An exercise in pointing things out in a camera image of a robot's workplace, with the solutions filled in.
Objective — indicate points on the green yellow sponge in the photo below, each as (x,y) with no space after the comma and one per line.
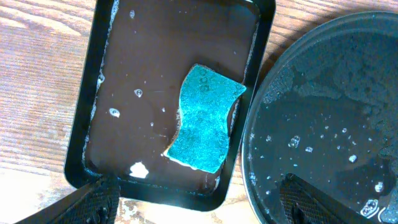
(205,100)

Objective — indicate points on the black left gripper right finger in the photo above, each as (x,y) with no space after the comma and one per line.
(304,203)

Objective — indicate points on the rectangular black tray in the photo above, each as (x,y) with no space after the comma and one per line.
(139,53)

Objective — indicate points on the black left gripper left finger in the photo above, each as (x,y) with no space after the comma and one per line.
(94,203)

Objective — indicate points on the round black tray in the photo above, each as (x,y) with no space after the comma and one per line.
(327,113)

